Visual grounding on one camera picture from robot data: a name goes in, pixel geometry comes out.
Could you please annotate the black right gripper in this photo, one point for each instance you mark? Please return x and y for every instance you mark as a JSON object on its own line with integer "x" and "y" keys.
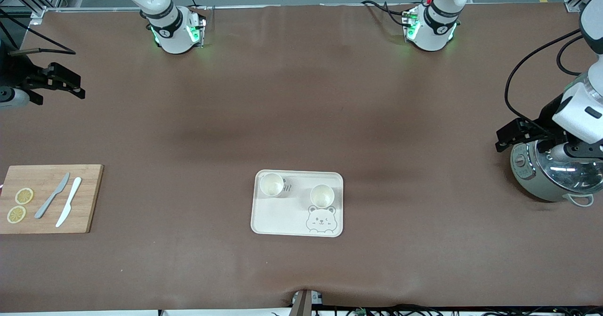
{"x": 15, "y": 73}

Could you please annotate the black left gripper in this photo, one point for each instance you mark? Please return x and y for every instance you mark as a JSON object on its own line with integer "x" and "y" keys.
{"x": 548, "y": 116}

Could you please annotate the white plastic cup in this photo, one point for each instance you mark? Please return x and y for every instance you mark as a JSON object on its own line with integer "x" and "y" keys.
{"x": 272, "y": 184}
{"x": 322, "y": 196}

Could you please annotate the grey-green electric cooking pot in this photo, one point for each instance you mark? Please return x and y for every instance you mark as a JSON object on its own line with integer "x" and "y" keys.
{"x": 527, "y": 179}

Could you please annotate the glass pot lid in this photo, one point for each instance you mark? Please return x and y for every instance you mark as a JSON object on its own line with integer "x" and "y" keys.
{"x": 570, "y": 174}

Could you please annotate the white plastic knife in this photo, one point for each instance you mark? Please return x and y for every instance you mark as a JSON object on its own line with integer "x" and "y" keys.
{"x": 69, "y": 200}

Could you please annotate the grey plastic knife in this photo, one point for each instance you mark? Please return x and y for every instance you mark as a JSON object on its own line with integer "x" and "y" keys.
{"x": 49, "y": 199}

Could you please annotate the yellow lemon slice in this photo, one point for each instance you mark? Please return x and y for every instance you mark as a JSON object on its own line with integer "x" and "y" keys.
{"x": 24, "y": 196}
{"x": 16, "y": 214}

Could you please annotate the wooden cutting board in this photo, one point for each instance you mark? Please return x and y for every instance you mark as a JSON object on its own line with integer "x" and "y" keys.
{"x": 47, "y": 222}

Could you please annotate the white tray with bear print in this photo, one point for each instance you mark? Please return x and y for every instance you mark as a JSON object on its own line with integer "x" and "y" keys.
{"x": 282, "y": 217}

